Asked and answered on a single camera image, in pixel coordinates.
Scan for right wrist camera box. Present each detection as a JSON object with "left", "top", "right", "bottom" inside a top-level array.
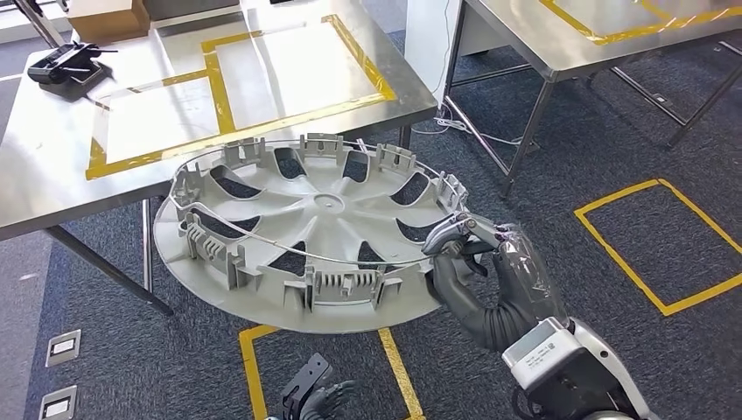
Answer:
[{"left": 500, "top": 317, "right": 584, "bottom": 390}]

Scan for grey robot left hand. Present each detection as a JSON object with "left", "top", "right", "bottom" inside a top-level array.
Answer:
[{"left": 298, "top": 379, "right": 358, "bottom": 420}]

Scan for white floor cables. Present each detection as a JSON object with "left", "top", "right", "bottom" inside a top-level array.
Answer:
[{"left": 411, "top": 101, "right": 523, "bottom": 146}]

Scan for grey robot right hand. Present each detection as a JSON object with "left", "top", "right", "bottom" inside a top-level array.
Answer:
[{"left": 422, "top": 211, "right": 571, "bottom": 326}]

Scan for white partition panel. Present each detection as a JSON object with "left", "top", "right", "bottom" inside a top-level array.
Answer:
[{"left": 404, "top": 0, "right": 465, "bottom": 109}]

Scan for black remote controller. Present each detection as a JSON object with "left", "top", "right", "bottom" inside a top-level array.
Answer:
[{"left": 27, "top": 41, "right": 117, "bottom": 100}]

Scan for brown cardboard box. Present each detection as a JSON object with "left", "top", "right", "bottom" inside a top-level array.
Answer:
[{"left": 66, "top": 0, "right": 151, "bottom": 43}]

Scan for grey metal stand leg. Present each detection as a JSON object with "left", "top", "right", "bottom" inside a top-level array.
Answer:
[{"left": 14, "top": 0, "right": 65, "bottom": 51}]

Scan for grey plastic wheel hubcap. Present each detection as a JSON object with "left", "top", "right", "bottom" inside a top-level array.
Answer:
[{"left": 153, "top": 133, "right": 471, "bottom": 336}]

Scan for yellow tape double frame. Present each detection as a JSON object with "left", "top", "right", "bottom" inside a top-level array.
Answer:
[{"left": 85, "top": 14, "right": 398, "bottom": 181}]

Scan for stainless steel workbench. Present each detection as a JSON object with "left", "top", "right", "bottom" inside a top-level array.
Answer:
[
  {"left": 443, "top": 0, "right": 742, "bottom": 199},
  {"left": 0, "top": 0, "right": 438, "bottom": 319}
]

